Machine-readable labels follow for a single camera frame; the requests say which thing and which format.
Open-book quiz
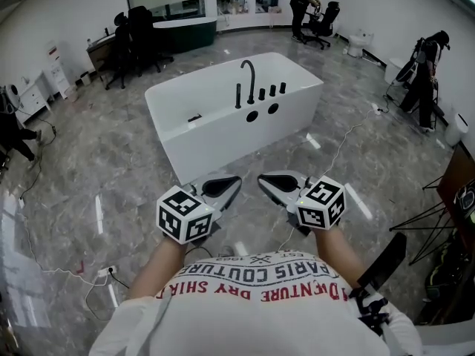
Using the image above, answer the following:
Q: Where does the green reception desk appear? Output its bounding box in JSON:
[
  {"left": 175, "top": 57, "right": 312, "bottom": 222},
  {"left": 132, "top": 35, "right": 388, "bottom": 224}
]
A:
[{"left": 152, "top": 16, "right": 217, "bottom": 53}]

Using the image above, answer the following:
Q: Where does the black curved faucet spout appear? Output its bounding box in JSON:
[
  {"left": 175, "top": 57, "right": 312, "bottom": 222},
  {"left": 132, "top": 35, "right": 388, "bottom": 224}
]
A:
[{"left": 240, "top": 59, "right": 258, "bottom": 105}]

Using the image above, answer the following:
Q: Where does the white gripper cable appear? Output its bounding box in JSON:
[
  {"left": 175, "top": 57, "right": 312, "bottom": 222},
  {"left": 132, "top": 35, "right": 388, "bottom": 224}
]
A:
[{"left": 276, "top": 228, "right": 298, "bottom": 254}]

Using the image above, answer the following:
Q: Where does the black yellow-green bag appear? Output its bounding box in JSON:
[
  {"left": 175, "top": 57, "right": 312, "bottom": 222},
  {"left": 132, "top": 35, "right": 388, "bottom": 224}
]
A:
[{"left": 422, "top": 250, "right": 462, "bottom": 304}]

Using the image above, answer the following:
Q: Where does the black strap clamp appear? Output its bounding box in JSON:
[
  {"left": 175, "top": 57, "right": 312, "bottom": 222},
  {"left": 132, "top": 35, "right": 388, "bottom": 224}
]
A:
[{"left": 348, "top": 287, "right": 391, "bottom": 337}]

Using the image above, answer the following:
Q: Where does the black tripod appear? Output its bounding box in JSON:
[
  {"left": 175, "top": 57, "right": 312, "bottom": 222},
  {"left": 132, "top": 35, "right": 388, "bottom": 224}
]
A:
[{"left": 389, "top": 176, "right": 475, "bottom": 267}]

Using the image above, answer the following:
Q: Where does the white toilet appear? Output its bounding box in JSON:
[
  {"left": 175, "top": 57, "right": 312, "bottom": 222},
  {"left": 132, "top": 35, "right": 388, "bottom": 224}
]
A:
[{"left": 347, "top": 31, "right": 376, "bottom": 59}]

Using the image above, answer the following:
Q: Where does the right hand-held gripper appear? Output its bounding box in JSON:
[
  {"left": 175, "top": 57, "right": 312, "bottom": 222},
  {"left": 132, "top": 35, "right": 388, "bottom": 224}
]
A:
[{"left": 256, "top": 171, "right": 347, "bottom": 237}]

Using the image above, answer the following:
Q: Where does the person's right forearm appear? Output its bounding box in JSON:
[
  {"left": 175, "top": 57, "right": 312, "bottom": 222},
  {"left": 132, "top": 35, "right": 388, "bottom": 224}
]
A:
[{"left": 315, "top": 228, "right": 367, "bottom": 289}]

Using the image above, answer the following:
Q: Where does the white chair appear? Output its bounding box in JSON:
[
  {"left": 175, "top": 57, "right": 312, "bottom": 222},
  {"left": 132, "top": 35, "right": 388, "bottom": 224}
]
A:
[{"left": 417, "top": 323, "right": 475, "bottom": 356}]

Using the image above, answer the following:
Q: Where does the white bathtub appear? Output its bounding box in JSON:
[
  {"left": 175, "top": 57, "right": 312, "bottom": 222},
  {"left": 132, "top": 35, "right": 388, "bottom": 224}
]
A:
[{"left": 144, "top": 52, "right": 324, "bottom": 185}]

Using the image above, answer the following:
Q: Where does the white water dispenser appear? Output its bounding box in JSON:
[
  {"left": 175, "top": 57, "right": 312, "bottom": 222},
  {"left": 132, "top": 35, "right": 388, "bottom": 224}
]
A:
[{"left": 46, "top": 41, "right": 72, "bottom": 100}]

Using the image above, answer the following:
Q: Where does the white power cable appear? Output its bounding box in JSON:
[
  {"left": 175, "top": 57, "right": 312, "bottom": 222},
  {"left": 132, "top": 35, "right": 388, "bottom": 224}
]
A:
[{"left": 318, "top": 109, "right": 376, "bottom": 176}]

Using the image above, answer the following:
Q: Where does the person's white printed shirt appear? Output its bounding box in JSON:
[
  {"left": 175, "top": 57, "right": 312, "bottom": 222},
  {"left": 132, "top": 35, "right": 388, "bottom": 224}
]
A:
[{"left": 88, "top": 251, "right": 422, "bottom": 356}]

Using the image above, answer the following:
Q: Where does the person's left forearm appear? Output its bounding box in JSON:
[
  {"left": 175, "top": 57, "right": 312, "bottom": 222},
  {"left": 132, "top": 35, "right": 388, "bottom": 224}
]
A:
[{"left": 128, "top": 235, "right": 189, "bottom": 300}]

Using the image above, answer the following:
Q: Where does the brown wooden board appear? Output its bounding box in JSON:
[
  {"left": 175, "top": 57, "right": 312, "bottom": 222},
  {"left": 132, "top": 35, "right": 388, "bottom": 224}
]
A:
[{"left": 437, "top": 150, "right": 475, "bottom": 237}]

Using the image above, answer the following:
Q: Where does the dark wooden desk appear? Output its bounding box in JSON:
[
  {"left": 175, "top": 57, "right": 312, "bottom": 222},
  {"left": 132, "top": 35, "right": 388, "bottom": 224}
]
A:
[{"left": 86, "top": 35, "right": 118, "bottom": 74}]

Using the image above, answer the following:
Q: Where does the black flat bar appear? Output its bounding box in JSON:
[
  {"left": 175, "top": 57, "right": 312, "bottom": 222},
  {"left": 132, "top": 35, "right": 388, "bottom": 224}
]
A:
[{"left": 358, "top": 231, "right": 408, "bottom": 293}]

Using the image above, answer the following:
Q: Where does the black office chair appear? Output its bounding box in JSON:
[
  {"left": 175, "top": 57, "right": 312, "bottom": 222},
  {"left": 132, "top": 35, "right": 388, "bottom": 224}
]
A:
[
  {"left": 105, "top": 12, "right": 131, "bottom": 90},
  {"left": 302, "top": 1, "right": 341, "bottom": 50},
  {"left": 128, "top": 5, "right": 175, "bottom": 76}
]

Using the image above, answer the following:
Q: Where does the white cabinet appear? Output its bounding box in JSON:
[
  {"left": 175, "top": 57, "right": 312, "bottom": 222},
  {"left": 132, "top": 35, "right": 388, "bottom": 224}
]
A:
[{"left": 16, "top": 70, "right": 53, "bottom": 116}]

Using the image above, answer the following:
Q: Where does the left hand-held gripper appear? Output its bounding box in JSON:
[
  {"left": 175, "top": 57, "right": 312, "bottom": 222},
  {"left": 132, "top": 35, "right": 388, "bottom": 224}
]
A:
[{"left": 156, "top": 174, "right": 243, "bottom": 245}]

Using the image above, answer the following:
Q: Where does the white trash bin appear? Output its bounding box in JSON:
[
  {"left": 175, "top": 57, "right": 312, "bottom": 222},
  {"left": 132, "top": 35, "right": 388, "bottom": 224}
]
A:
[
  {"left": 445, "top": 112, "right": 470, "bottom": 148},
  {"left": 384, "top": 57, "right": 405, "bottom": 85}
]

